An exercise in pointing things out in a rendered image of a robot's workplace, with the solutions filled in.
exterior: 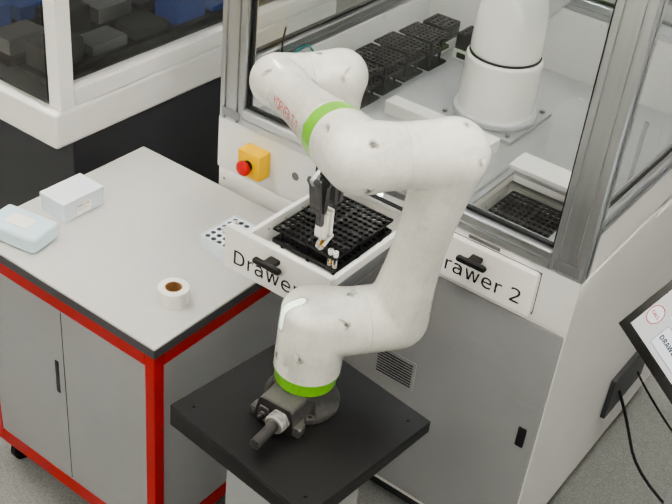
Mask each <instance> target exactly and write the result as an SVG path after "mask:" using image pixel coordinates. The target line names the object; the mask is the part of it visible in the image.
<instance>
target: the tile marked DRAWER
mask: <svg viewBox="0 0 672 504"><path fill-rule="evenodd" d="M649 342H650V343H651V345H652V346H653V348H654V349H655V351H656V352H657V353H658V355H659V356H660V358H661V359H662V361H663V362H664V364H665V365H666V367H667V368H668V370H669V371H670V373H671V374H672V329H671V327H670V326H668V327H666V328H665V329H664V330H663V331H661V332H660V333H659V334H658V335H656V336H655V337H654V338H653V339H651V340H650V341H649Z"/></svg>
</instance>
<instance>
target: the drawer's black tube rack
mask: <svg viewBox="0 0 672 504"><path fill-rule="evenodd" d="M351 203H354V204H351ZM338 205H339V206H340V208H339V210H336V209H335V214H334V222H333V231H332V233H333V234H334V236H333V237H332V239H331V240H330V241H329V242H328V244H327V245H326V246H325V247H324V248H326V249H329V248H333V249H334V251H335V250H337V251H339V255H340V256H341V258H340V259H339V260H338V262H337V268H336V269H334V268H332V265H331V266H328V265H327V259H328V258H327V257H325V256H323V255H321V254H319V253H317V252H316V251H314V250H312V249H310V248H308V247H306V246H304V245H302V244H300V243H298V242H296V241H294V240H292V239H290V238H288V237H287V236H285V235H283V234H281V233H280V234H278V235H277V236H275V237H273V239H272V242H274V243H276V244H278V245H280V248H282V249H284V248H285V249H287V250H289V251H291V252H293V253H295V254H297V255H299V256H301V257H303V258H304V259H306V261H307V262H309V261H310V262H312V263H314V264H316V265H318V266H320V267H322V268H324V269H325V270H327V271H329V272H331V273H332V275H335V273H336V272H338V271H339V270H341V269H342V268H343V267H345V266H346V265H348V264H349V263H350V262H352V261H353V260H355V259H357V258H359V257H360V255H362V254H363V253H364V252H366V251H367V250H369V249H370V248H371V247H373V246H374V245H376V244H377V243H378V242H379V243H380V242H381V241H382V240H383V239H384V238H385V237H387V236H388V235H390V234H391V233H392V229H390V228H388V227H386V226H387V225H389V224H390V223H392V222H393V220H394V219H392V218H390V217H388V216H386V215H384V214H382V213H380V212H377V211H375V210H373V209H371V208H369V207H367V206H365V205H363V204H361V203H359V202H357V201H354V200H352V199H350V198H348V197H346V196H343V200H342V202H341V203H339V202H338ZM355 205H358V206H355ZM347 206H349V207H347ZM308 208H310V205H308V206H307V207H305V208H304V209H302V210H300V211H299V212H297V213H296V214H294V215H292V216H291V217H289V218H288V219H286V220H284V221H283V222H281V223H280V224H279V225H281V226H282V227H285V228H287V227H289V228H287V229H289V230H291V231H293V232H295V233H297V234H299V235H301V236H303V237H305V238H307V239H308V241H310V240H311V241H313V242H314V243H316V242H317V240H318V237H316V236H314V232H315V221H316V214H315V213H313V212H311V211H310V209H308ZM351 208H353V209H351ZM362 208H364V209H362ZM368 211H370V212H368ZM302 212H305V213H302ZM372 213H375V214H372ZM364 214H366V215H364ZM297 215H300V216H297ZM367 216H370V217H367ZM292 218H294V219H292ZM382 218H385V219H382ZM387 220H389V221H387ZM288 221H289V222H288ZM298 221H299V222H298ZM378 221H380V222H378ZM292 224H294V225H292Z"/></svg>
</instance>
